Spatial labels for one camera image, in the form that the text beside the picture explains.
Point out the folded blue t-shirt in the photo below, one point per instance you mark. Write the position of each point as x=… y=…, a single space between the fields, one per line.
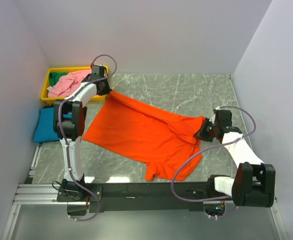
x=44 y=132

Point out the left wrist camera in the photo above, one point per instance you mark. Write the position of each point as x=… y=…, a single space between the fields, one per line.
x=98 y=70

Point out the orange t-shirt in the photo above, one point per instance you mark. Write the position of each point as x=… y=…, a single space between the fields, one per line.
x=161 y=140

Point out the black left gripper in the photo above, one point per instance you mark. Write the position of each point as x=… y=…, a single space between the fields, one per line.
x=107 y=90

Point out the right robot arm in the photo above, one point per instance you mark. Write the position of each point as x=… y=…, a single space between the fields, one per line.
x=254 y=182

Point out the yellow plastic bin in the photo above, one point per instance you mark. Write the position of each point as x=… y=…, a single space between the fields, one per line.
x=44 y=93

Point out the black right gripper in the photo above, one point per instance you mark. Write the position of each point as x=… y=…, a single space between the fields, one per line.
x=201 y=133

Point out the pink t-shirt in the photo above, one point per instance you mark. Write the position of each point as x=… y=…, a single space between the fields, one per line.
x=68 y=84

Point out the green t-shirt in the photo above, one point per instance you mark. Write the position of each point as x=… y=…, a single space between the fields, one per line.
x=54 y=77

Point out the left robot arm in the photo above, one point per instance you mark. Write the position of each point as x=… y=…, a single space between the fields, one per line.
x=69 y=124

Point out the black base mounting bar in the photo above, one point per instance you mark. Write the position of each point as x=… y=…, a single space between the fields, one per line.
x=141 y=197

